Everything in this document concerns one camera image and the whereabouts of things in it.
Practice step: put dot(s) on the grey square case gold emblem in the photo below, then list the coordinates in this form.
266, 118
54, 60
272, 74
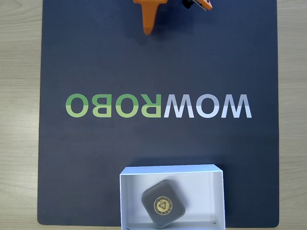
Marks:
163, 204

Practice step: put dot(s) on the dark mat with WOWROBO print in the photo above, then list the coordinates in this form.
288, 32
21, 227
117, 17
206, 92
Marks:
96, 60

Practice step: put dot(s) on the white open cardboard box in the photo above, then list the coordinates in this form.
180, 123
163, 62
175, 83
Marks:
129, 191

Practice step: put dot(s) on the orange gripper camera mount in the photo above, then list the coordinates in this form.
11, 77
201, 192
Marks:
205, 4

